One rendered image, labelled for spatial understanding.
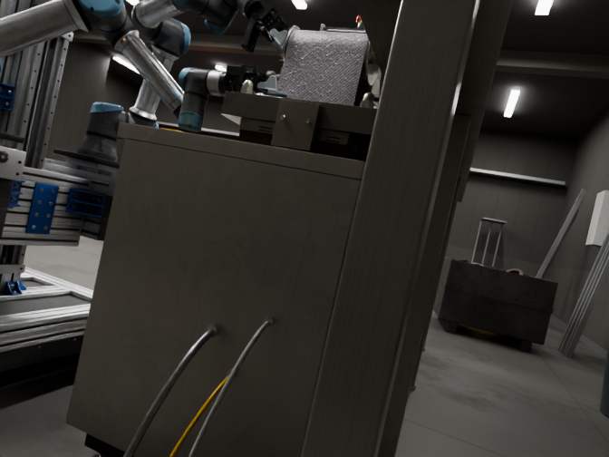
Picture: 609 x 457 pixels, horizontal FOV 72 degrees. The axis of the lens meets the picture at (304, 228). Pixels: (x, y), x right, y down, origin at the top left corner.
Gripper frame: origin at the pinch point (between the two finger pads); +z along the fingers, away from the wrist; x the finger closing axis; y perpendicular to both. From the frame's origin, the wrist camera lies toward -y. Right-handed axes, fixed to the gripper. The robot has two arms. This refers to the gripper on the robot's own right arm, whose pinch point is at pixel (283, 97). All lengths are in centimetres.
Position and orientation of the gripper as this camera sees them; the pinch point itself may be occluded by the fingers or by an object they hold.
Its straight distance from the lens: 128.9
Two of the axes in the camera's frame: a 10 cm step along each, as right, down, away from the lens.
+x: 3.3, 0.5, 9.4
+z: 9.2, 2.1, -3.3
